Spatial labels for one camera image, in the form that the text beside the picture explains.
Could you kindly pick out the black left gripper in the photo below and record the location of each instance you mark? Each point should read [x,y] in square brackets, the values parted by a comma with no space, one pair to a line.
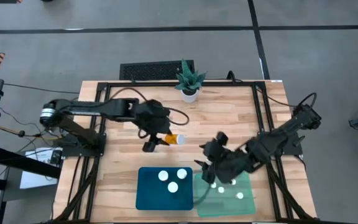
[156,126]

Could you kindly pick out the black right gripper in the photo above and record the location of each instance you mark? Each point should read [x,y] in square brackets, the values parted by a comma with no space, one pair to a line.
[217,155]

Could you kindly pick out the amber white-capped pill bottle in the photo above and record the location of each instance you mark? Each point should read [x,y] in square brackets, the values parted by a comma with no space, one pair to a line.
[175,139]
[181,173]

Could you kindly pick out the small pink pill bottle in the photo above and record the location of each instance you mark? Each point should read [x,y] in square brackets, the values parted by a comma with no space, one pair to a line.
[221,189]

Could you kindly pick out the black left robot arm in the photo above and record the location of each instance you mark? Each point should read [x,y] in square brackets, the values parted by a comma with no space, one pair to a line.
[104,107]

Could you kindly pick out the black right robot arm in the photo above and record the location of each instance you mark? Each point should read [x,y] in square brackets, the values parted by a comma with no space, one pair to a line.
[275,138]

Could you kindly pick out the translucent green plastic bin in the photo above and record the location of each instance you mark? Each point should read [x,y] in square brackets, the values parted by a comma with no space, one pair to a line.
[225,207]

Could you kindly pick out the dark blue plastic bin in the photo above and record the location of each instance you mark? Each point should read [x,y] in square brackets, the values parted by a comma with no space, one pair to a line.
[154,199]

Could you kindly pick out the green plant in white pot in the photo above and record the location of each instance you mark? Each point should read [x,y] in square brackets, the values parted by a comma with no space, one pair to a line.
[189,96]

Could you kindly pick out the black floor vent grille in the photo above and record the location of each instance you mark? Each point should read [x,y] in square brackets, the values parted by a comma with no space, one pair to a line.
[148,71]

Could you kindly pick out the black power adapter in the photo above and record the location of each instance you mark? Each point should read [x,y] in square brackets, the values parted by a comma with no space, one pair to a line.
[55,158]

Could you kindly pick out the long black floor tape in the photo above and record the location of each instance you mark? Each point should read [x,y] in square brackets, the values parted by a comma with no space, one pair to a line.
[135,30]

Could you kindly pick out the crossing black floor tape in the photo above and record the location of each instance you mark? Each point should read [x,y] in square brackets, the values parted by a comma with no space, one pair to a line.
[258,37]

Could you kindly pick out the white paper sheet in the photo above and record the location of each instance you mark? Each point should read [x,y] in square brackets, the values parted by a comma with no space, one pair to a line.
[33,180]

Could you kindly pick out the black aluminium table frame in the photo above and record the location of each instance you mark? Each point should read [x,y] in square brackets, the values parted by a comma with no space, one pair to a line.
[151,84]

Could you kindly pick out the black side table frame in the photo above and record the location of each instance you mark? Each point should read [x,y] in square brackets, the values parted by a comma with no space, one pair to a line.
[26,163]

